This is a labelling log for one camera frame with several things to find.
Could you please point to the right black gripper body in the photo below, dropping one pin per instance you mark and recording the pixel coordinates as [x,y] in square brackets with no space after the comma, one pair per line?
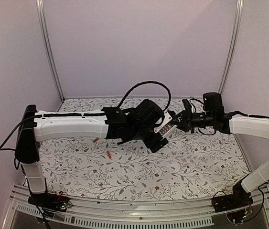
[188,119]

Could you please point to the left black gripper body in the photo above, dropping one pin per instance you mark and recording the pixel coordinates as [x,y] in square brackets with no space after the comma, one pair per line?
[144,134]

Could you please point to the white remote control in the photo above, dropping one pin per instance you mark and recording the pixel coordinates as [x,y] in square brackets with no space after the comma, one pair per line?
[166,126]

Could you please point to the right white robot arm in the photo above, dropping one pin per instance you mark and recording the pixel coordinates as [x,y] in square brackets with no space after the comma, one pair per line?
[236,123]

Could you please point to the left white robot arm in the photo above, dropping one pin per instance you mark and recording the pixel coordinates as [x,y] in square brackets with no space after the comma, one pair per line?
[38,126]

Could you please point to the floral patterned table mat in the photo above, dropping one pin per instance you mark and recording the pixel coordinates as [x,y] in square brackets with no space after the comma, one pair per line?
[189,166]

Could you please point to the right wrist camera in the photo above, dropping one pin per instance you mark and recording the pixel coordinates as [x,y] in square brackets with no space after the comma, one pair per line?
[187,105]

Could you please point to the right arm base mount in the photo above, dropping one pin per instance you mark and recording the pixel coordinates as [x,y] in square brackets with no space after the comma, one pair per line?
[225,202]

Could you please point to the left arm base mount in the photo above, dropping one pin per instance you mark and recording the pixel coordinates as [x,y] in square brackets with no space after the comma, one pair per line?
[50,202]

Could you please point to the right aluminium frame post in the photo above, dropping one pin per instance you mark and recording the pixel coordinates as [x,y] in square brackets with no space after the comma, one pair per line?
[232,45]

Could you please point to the aluminium frame post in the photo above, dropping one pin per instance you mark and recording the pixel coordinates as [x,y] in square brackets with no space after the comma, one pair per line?
[232,45]
[48,49]

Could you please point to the left aluminium frame post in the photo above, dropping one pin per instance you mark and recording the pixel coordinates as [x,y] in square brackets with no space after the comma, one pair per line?
[48,49]

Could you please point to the front aluminium rail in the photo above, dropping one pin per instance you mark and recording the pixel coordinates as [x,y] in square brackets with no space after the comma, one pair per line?
[90,213]

